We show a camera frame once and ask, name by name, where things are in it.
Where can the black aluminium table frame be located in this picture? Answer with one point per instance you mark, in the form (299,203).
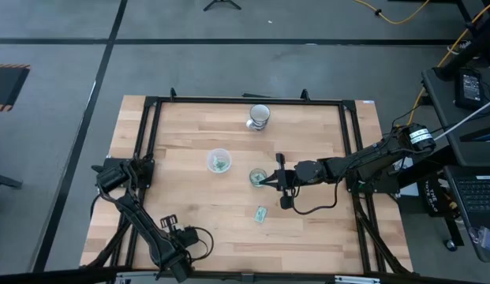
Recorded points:
(229,100)

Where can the person's shoe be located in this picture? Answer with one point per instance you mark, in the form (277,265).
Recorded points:
(455,48)

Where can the dark grey side desk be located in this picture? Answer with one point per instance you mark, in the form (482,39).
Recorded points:
(442,102)

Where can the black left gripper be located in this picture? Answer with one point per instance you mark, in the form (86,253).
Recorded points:
(186,236)

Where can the clear badge holder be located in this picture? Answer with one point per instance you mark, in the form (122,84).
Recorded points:
(487,238)

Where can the dark laptop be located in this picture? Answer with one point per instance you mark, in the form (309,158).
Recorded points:
(477,193)

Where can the black equipment stand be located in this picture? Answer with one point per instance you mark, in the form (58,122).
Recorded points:
(471,45)

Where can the dark grey stand leg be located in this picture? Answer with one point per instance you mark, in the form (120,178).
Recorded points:
(6,181)

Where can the black tote bag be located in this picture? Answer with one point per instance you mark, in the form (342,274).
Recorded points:
(434,197)

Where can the black caster wheel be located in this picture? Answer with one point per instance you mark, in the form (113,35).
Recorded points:
(451,245)

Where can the black frame hook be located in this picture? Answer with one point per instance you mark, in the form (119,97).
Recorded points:
(305,94)
(173,94)

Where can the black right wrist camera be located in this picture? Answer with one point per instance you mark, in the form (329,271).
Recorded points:
(285,202)

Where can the green white sweetener packet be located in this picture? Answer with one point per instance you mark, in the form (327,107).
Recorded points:
(257,177)
(222,165)
(260,215)

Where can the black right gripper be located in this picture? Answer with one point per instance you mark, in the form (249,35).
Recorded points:
(286,179)

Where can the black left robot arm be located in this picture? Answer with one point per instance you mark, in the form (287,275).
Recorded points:
(142,221)

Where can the black hazard-striped floor mat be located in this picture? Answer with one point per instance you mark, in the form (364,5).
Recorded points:
(8,84)

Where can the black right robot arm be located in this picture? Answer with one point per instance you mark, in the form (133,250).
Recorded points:
(359,161)

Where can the silver aluminium rail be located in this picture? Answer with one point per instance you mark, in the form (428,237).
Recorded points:
(357,280)
(136,278)

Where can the white blue striped mug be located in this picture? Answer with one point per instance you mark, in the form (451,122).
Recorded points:
(259,114)

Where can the black power adapter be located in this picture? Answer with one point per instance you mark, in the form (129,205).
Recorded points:
(469,88)

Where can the black frame crossbeam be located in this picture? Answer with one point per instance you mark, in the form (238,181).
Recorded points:
(51,277)

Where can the clear drinking glass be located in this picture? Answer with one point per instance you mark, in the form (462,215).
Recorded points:
(252,173)

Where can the clear plastic bowl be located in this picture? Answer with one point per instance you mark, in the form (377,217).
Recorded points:
(211,154)

